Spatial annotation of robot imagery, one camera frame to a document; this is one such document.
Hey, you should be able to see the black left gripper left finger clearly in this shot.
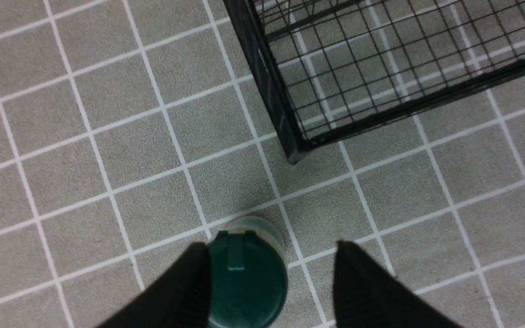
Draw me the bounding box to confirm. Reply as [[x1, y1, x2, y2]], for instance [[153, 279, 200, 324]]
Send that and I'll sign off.
[[99, 242, 212, 328]]

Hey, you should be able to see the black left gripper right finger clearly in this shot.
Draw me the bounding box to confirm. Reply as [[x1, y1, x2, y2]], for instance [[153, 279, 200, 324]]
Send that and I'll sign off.
[[333, 241, 460, 328]]

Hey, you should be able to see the grey checkered tablecloth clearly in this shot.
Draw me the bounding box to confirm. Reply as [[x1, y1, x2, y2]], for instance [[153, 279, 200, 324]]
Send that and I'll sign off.
[[0, 0, 525, 328]]

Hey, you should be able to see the green-capped seasoning bottle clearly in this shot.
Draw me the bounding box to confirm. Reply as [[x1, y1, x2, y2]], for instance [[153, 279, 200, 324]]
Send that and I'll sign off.
[[207, 216, 289, 328]]

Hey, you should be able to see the black wire shelf rack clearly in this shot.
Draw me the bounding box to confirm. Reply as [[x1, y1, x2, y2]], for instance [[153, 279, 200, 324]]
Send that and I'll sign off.
[[224, 0, 525, 164]]

